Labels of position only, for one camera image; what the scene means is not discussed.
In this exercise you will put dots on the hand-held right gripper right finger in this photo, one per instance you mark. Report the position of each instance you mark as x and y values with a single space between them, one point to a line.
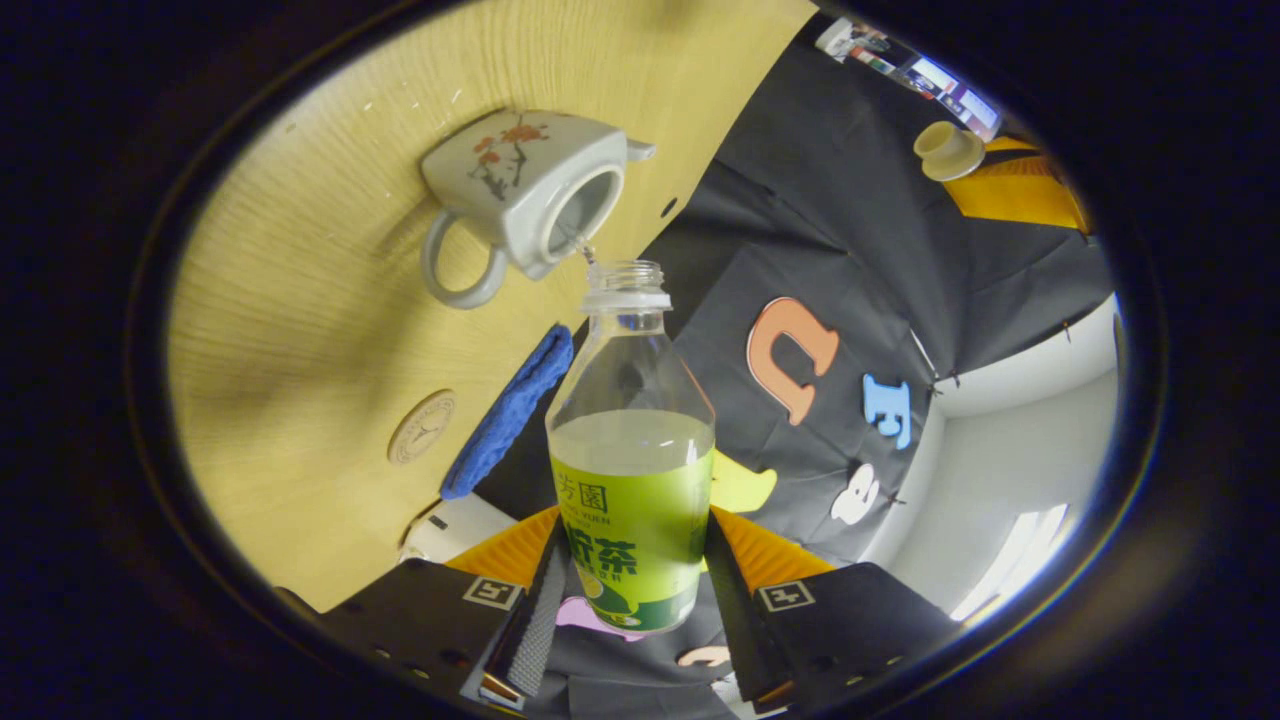
740 620

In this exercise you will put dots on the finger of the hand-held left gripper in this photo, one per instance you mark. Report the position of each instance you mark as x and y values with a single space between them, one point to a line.
1020 190

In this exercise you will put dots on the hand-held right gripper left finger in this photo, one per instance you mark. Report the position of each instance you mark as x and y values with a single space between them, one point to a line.
535 630

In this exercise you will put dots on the green label water bottle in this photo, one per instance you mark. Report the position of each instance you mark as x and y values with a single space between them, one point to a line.
630 500

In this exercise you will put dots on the round wooden coaster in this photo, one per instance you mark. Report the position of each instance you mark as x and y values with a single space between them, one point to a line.
422 428

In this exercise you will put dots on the white floral teacup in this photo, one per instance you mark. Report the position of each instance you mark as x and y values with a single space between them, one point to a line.
500 190

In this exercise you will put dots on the computer monitor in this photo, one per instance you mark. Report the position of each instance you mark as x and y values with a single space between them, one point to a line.
960 100

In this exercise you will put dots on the white toaster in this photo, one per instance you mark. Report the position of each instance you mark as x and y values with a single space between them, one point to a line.
460 525

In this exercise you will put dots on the blue towel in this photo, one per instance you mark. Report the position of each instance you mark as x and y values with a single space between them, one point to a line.
505 415

